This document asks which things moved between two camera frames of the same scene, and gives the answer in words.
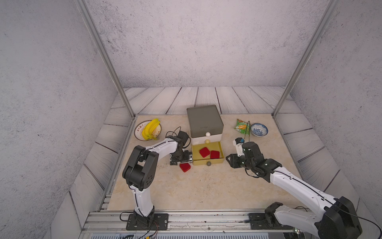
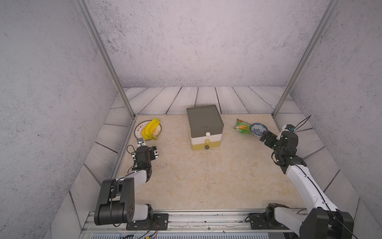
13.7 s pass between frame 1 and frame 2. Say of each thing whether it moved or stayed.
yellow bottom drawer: moved
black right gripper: moved
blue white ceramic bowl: stayed
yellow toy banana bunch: stayed
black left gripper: moved
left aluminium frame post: stayed
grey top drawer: stayed
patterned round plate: stayed
